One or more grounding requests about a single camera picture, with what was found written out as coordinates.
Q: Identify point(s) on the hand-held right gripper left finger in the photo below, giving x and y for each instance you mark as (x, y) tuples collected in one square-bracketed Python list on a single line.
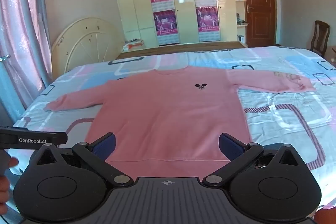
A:
[(104, 147)]

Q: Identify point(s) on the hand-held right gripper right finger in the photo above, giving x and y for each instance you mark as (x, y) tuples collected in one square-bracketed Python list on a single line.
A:
[(231, 147)]

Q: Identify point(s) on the pink sweatshirt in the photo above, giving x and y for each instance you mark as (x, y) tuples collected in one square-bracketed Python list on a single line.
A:
[(162, 113)]

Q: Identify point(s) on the person's left hand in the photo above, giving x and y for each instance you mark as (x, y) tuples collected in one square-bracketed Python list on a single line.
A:
[(3, 191)]

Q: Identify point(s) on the patterned pastel bedsheet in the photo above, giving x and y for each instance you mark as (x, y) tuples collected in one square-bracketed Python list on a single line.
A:
[(283, 119)]

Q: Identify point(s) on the cream arched headboard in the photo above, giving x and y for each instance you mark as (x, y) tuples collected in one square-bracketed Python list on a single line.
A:
[(86, 40)]

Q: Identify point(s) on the pink sheer curtain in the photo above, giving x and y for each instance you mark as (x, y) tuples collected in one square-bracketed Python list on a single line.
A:
[(21, 29)]

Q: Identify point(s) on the dark shelf ornament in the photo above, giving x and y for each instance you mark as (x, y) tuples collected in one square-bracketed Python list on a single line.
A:
[(240, 19)]

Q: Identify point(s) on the wooden chair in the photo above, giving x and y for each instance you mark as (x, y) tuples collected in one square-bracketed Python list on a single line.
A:
[(319, 37)]

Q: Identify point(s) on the brown wooden door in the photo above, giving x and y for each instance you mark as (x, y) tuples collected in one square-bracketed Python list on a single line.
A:
[(258, 3)]

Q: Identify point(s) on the cream corner shelf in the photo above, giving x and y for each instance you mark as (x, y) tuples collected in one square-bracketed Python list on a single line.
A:
[(242, 1)]

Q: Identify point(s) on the wooden bed frame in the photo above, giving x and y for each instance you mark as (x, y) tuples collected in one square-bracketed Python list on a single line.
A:
[(183, 48)]

